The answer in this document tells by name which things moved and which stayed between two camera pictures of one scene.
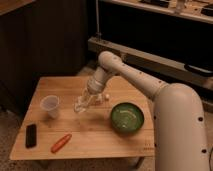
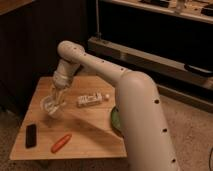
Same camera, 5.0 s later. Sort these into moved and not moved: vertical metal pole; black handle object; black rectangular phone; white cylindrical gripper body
Moved: white cylindrical gripper body
Not moved: vertical metal pole; black rectangular phone; black handle object
